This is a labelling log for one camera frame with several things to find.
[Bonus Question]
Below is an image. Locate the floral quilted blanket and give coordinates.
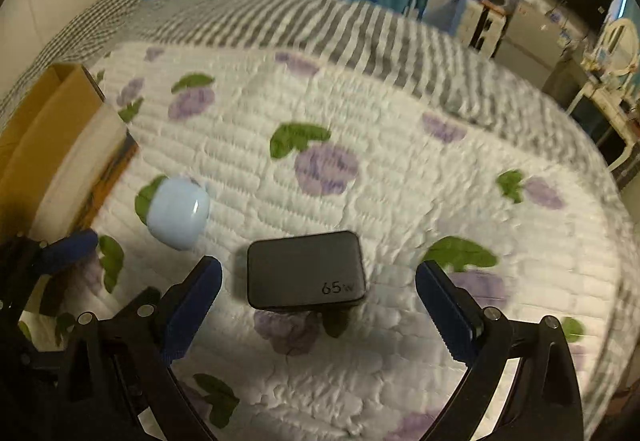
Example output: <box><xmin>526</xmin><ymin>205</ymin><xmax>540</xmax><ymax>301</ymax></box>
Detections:
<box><xmin>56</xmin><ymin>42</ymin><xmax>622</xmax><ymax>440</ymax></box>

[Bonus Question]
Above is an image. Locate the white suitcase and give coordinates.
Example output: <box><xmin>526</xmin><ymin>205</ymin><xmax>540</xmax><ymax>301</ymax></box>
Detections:
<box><xmin>424</xmin><ymin>0</ymin><xmax>509</xmax><ymax>58</ymax></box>

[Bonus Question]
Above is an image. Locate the silver mini fridge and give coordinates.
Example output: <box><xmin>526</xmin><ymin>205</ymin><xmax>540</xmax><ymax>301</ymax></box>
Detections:
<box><xmin>492</xmin><ymin>1</ymin><xmax>564</xmax><ymax>89</ymax></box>

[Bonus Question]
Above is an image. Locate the white dressing table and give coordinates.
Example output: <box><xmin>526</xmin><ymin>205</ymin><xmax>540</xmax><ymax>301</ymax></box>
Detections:
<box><xmin>565</xmin><ymin>66</ymin><xmax>639</xmax><ymax>172</ymax></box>

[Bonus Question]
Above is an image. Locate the black 65W charger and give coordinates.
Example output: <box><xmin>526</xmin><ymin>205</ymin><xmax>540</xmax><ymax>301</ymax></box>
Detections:
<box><xmin>246</xmin><ymin>231</ymin><xmax>367</xmax><ymax>311</ymax></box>

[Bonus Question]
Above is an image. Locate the grey checkered bed sheet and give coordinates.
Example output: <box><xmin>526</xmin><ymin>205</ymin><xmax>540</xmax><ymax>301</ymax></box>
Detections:
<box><xmin>1</xmin><ymin>0</ymin><xmax>639</xmax><ymax>431</ymax></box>

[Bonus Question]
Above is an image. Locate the oval white mirror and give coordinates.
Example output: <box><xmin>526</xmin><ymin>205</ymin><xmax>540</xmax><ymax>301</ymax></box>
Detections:
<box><xmin>596</xmin><ymin>18</ymin><xmax>639</xmax><ymax>84</ymax></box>

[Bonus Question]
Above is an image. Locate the light blue earbuds case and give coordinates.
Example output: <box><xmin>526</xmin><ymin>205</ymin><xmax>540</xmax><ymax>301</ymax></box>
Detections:
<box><xmin>146</xmin><ymin>178</ymin><xmax>210</xmax><ymax>250</ymax></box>

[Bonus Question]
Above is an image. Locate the brown cardboard box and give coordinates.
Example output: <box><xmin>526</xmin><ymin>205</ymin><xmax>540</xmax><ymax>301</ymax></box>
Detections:
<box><xmin>1</xmin><ymin>64</ymin><xmax>138</xmax><ymax>243</ymax></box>

